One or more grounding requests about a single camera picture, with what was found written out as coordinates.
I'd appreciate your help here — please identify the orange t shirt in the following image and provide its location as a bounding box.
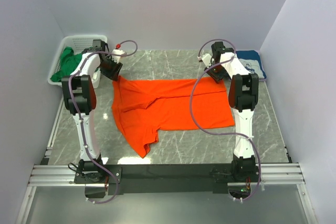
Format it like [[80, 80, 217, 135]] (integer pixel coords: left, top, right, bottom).
[[111, 77, 235, 158]]

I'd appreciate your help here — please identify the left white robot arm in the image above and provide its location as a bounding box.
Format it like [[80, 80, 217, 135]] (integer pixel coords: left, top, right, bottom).
[[61, 39, 125, 184]]

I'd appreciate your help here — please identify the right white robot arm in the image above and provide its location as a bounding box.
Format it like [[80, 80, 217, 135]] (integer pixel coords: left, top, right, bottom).
[[200, 40, 259, 182]]

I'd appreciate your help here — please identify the folded blue printed t shirt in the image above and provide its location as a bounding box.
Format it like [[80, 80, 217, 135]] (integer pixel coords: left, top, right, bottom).
[[236, 50, 267, 82]]

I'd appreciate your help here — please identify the white plastic laundry basket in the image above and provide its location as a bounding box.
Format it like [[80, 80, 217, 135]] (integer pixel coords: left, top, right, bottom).
[[47, 35, 108, 87]]

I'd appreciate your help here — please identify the green t shirt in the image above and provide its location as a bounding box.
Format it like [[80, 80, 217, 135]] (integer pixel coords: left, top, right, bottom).
[[50, 47, 82, 82]]

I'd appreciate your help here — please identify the black base crossbeam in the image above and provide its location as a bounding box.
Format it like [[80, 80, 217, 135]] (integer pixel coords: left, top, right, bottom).
[[72, 161, 260, 199]]

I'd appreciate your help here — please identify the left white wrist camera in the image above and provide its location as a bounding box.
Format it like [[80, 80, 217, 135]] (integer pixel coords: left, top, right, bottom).
[[111, 44, 126, 57]]

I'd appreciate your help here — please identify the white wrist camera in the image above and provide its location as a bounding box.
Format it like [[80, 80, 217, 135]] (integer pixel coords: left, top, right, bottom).
[[197, 53, 212, 68], [111, 44, 126, 57]]

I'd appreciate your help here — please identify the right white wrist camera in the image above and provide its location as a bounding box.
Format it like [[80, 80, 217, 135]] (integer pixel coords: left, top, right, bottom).
[[197, 53, 212, 68]]

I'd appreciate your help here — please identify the aluminium frame rail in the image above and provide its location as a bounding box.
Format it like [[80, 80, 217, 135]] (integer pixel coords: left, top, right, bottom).
[[25, 90, 318, 223]]

